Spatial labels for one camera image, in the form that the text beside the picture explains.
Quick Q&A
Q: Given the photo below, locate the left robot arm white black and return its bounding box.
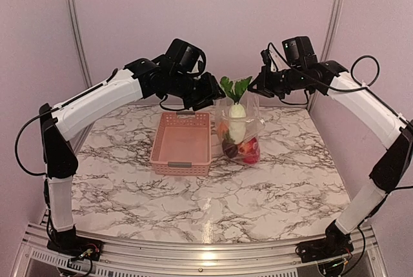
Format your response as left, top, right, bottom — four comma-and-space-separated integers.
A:
40, 56, 225, 254

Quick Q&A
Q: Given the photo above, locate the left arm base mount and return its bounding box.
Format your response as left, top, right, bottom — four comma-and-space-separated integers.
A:
47, 226, 103, 261

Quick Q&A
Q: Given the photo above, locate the left aluminium corner post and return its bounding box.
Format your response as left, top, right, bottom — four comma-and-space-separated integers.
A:
66, 0, 92, 88

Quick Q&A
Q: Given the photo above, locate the red pepper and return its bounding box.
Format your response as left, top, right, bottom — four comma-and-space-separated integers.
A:
238, 137, 260, 156
243, 155, 260, 165

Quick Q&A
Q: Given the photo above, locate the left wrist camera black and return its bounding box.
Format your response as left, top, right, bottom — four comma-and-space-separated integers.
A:
165, 38, 207, 77

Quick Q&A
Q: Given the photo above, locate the red pepper front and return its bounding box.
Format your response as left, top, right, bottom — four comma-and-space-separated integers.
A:
243, 155, 260, 165

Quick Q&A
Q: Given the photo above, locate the aluminium front rail frame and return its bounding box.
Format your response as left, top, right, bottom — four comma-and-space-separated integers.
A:
11, 223, 389, 276

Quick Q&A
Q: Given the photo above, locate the clear zip top bag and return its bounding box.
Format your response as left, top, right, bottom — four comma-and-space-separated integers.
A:
214, 92, 265, 166

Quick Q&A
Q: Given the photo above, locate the white cabbage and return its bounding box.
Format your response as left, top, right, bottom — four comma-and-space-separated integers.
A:
228, 118, 247, 145
220, 76, 252, 118

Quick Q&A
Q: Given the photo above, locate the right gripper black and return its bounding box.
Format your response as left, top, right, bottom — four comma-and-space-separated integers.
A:
247, 65, 308, 99

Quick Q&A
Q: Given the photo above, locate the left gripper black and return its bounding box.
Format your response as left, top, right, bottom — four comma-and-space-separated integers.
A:
168, 70, 225, 110

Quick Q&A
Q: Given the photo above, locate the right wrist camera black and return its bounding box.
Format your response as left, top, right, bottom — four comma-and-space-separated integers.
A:
282, 36, 318, 68

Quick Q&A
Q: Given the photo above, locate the pink plastic basket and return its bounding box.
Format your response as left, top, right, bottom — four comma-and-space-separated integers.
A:
150, 111, 212, 176

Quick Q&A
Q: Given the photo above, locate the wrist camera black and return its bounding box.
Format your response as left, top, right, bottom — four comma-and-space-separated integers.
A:
165, 38, 207, 77
282, 36, 318, 68

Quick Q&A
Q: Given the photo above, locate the dark purple pepper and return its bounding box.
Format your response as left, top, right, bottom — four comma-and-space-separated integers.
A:
221, 139, 238, 159

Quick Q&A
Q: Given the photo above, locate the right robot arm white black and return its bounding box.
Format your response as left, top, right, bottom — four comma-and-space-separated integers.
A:
248, 61, 412, 256

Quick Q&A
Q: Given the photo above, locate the aluminium corner post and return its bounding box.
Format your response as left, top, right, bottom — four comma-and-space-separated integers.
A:
305, 0, 348, 112
66, 0, 92, 88

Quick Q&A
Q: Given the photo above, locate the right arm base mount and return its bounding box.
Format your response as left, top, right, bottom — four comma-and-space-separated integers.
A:
295, 221, 354, 263

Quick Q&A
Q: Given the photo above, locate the orange pepper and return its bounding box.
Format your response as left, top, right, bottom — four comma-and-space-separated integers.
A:
217, 121, 228, 139

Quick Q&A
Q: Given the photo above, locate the right aluminium corner post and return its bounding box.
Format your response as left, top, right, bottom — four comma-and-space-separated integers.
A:
305, 0, 348, 112

